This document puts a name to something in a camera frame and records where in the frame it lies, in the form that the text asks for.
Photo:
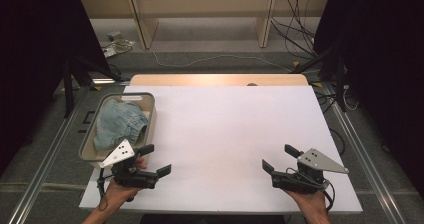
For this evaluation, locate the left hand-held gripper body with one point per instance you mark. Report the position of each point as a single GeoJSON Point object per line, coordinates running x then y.
{"type": "Point", "coordinates": [133, 179]}

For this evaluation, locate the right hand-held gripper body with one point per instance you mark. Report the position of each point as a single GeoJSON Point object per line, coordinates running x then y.
{"type": "Point", "coordinates": [300, 182]}

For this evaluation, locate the light blue denim cap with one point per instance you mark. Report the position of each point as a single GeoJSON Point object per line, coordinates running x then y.
{"type": "Point", "coordinates": [118, 124]}

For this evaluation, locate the beige plastic basket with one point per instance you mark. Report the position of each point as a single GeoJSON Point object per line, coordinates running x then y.
{"type": "Point", "coordinates": [148, 104]}

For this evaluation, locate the person's right hand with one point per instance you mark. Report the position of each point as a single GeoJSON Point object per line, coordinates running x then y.
{"type": "Point", "coordinates": [308, 200]}

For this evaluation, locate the person's left hand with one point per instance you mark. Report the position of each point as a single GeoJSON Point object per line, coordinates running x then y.
{"type": "Point", "coordinates": [118, 194]}

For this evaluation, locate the white table mat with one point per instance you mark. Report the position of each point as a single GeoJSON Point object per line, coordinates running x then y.
{"type": "Point", "coordinates": [226, 134]}

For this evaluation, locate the black floor socket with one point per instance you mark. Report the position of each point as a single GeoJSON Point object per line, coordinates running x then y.
{"type": "Point", "coordinates": [88, 117]}

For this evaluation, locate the person's dark clothing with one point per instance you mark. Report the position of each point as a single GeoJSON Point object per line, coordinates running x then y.
{"type": "Point", "coordinates": [213, 219]}

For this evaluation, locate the black metal stand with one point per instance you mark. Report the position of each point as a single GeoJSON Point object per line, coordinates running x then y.
{"type": "Point", "coordinates": [333, 67]}
{"type": "Point", "coordinates": [78, 74]}

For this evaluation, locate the light wooden table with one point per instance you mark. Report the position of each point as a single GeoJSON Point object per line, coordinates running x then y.
{"type": "Point", "coordinates": [216, 80]}

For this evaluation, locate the white power adapter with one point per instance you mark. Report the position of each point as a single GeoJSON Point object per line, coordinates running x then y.
{"type": "Point", "coordinates": [113, 36]}

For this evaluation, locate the black curtain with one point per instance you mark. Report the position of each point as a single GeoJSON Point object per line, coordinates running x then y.
{"type": "Point", "coordinates": [36, 50]}
{"type": "Point", "coordinates": [383, 67]}

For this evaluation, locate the light wooden shelf unit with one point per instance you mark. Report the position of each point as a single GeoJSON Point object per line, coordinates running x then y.
{"type": "Point", "coordinates": [200, 14]}

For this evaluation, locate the aluminium floor rail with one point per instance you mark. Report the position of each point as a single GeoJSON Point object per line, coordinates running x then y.
{"type": "Point", "coordinates": [46, 157]}
{"type": "Point", "coordinates": [363, 157]}

